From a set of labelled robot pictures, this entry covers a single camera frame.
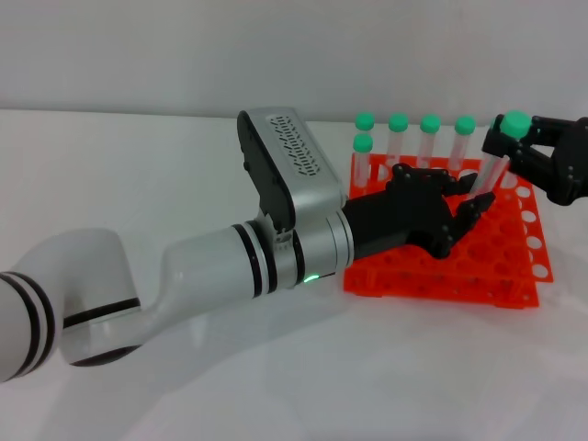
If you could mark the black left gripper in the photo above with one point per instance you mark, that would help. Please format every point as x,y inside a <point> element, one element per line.
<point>399,216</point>

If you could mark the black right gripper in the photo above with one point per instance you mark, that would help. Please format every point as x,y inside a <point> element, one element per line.
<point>572,170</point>

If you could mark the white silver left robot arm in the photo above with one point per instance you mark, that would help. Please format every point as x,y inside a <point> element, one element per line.
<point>206,262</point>

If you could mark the orange plastic test tube rack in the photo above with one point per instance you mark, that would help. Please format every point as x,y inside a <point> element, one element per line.
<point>487,271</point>

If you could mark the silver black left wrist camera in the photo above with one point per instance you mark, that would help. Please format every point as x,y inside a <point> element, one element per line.
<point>294,151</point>

